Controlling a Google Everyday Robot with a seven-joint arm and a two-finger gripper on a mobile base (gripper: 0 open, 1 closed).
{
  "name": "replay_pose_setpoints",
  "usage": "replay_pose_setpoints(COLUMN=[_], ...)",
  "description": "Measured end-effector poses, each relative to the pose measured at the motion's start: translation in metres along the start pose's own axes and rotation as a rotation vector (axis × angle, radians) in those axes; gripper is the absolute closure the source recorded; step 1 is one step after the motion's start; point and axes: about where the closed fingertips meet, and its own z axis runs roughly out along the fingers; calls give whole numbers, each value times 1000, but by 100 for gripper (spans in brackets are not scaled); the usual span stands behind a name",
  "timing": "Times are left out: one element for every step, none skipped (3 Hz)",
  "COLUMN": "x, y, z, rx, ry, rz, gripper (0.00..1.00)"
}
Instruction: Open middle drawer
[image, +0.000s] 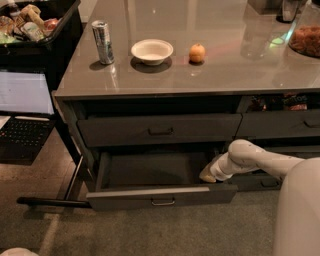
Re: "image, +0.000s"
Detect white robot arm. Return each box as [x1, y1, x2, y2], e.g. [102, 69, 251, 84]
[199, 139, 320, 256]

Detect silver drink can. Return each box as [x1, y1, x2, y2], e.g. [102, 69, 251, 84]
[91, 20, 114, 65]

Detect glass jar of snacks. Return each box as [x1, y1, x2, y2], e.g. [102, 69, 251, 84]
[289, 0, 320, 58]

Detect white object bottom corner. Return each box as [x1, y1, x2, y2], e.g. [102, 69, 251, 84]
[0, 248, 39, 256]

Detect white paper bowl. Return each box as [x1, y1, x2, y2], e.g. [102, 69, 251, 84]
[131, 39, 173, 65]

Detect black bin of snacks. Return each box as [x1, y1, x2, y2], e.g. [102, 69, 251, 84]
[0, 0, 83, 73]

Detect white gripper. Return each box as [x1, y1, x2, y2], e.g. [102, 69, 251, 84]
[199, 153, 232, 183]

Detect grey drawer cabinet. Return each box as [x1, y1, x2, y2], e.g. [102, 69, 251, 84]
[56, 0, 319, 194]

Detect orange fruit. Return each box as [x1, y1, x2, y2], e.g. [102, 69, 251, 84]
[189, 43, 206, 63]

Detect open black laptop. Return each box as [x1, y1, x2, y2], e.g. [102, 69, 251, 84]
[0, 70, 55, 165]

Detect dark object on counter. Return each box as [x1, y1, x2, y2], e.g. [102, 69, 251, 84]
[276, 0, 305, 23]

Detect snack bags in drawer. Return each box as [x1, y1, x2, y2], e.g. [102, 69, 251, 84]
[247, 93, 308, 112]

